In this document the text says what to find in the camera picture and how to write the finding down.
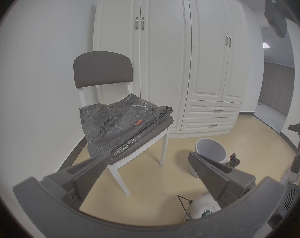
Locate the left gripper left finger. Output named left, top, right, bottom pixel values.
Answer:
left=42, top=152, right=112, bottom=210

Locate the crumpled black plastic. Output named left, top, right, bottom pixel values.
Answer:
left=226, top=153, right=241, bottom=169

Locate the black plastic bag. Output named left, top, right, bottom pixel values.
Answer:
left=79, top=93, right=174, bottom=162

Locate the white wardrobe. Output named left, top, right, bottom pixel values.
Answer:
left=93, top=0, right=249, bottom=139

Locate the grey padded white chair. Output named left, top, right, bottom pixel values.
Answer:
left=73, top=51, right=174, bottom=197

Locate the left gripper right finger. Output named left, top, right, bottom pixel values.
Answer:
left=188, top=151, right=257, bottom=209

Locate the white trash bin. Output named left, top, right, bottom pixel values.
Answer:
left=188, top=138, right=227, bottom=178

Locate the black cable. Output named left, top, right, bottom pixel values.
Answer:
left=177, top=195, right=194, bottom=219

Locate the grey curtain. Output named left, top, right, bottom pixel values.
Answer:
left=259, top=62, right=295, bottom=116

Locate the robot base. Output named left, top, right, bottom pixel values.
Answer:
left=184, top=170, right=300, bottom=230

